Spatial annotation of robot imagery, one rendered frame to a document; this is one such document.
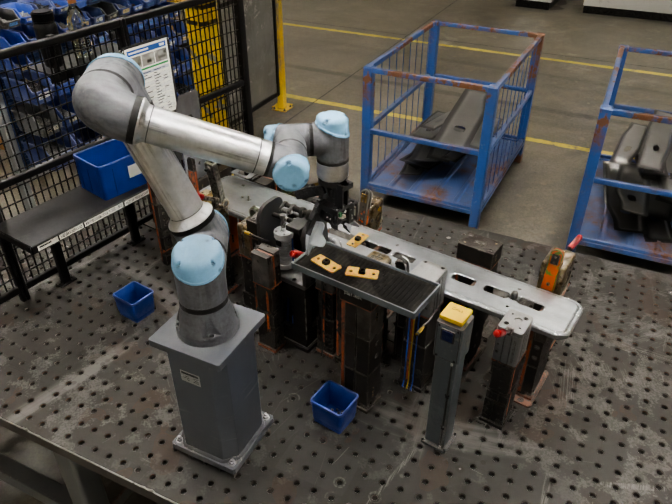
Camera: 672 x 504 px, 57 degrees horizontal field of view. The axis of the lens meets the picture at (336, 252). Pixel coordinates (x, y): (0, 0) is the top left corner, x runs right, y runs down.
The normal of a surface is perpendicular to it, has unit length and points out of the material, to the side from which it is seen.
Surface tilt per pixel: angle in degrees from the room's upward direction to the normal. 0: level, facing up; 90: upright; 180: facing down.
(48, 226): 0
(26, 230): 0
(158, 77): 90
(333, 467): 0
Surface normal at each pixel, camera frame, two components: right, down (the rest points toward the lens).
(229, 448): 0.29, 0.51
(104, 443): 0.00, -0.82
